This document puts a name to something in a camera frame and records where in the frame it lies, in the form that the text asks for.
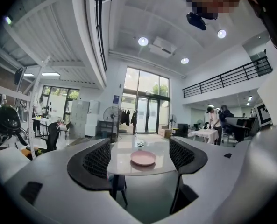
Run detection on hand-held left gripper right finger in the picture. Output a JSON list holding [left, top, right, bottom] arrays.
[[152, 136, 252, 224]]

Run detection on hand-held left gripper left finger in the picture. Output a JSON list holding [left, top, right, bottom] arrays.
[[2, 138, 145, 224]]

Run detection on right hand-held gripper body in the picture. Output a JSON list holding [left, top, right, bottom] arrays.
[[250, 101, 275, 128]]

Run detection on big pink plate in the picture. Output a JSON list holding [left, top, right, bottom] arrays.
[[130, 150, 157, 167]]

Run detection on white-clothed table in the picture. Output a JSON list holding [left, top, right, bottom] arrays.
[[188, 128, 220, 144]]

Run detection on grey office chair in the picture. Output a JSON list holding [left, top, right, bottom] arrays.
[[223, 117, 257, 147]]

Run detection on black office chair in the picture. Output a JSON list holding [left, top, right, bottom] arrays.
[[41, 122, 61, 153]]

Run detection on black balcony railing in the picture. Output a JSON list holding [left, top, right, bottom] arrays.
[[182, 56, 273, 99], [95, 0, 108, 72]]

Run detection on black table leg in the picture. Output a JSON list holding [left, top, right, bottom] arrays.
[[111, 174, 120, 200]]

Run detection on small black standing fan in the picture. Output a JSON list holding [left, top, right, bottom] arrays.
[[168, 114, 178, 135]]

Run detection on white storage cabinets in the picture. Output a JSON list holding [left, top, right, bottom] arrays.
[[69, 99, 100, 139]]

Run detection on black metal rack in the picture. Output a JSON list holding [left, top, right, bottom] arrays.
[[98, 120, 120, 137]]

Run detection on whiteboard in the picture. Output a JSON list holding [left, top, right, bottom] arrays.
[[48, 94, 68, 119]]

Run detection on black helmet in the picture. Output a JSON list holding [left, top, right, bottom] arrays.
[[0, 105, 28, 147]]

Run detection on large black standing fan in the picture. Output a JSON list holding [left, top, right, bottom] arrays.
[[103, 106, 121, 142]]

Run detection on glass entrance door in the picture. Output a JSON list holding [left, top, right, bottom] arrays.
[[121, 66, 170, 135]]

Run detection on person's black shirt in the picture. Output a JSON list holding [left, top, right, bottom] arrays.
[[240, 0, 277, 58]]

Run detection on rack of dark clothes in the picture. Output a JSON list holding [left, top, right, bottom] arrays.
[[120, 108, 139, 135]]

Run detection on white ceiling air conditioner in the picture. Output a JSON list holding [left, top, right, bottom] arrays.
[[149, 36, 178, 58]]

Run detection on white metal frame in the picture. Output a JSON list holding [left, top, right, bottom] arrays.
[[0, 55, 52, 161]]

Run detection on black head camera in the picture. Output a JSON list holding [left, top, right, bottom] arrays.
[[186, 12, 207, 31]]

